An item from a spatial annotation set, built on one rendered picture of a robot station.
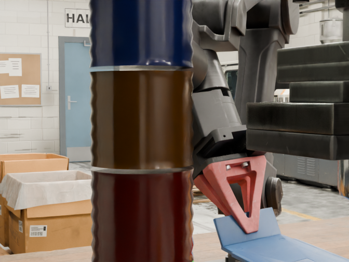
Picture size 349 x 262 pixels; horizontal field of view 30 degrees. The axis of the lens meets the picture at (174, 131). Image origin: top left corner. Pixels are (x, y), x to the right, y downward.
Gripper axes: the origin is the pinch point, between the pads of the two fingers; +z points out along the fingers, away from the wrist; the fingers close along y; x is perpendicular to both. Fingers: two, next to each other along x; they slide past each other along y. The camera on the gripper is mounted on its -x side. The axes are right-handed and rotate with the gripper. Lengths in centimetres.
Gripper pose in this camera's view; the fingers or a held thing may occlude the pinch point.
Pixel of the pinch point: (248, 225)
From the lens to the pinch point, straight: 68.2
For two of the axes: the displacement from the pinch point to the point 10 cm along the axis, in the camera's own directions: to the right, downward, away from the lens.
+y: 3.3, -4.2, -8.4
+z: 2.8, 9.0, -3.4
